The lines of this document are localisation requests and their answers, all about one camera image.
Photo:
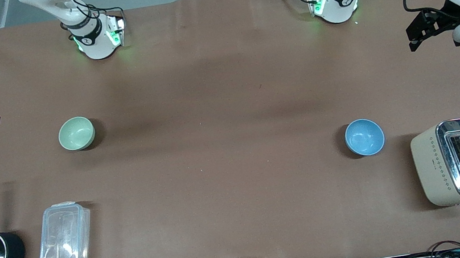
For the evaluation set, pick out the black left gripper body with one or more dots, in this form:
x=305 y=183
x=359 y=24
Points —
x=448 y=14

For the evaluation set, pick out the green ceramic bowl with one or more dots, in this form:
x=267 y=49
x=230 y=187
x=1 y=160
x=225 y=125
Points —
x=76 y=133

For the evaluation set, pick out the blue ceramic bowl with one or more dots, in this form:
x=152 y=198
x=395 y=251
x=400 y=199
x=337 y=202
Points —
x=364 y=137

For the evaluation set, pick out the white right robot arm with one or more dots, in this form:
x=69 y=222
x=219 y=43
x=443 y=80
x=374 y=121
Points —
x=99 y=44

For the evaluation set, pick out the clear plastic food container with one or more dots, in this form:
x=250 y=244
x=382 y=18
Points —
x=64 y=237

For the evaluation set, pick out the brown table cover sheet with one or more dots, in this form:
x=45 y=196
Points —
x=235 y=168

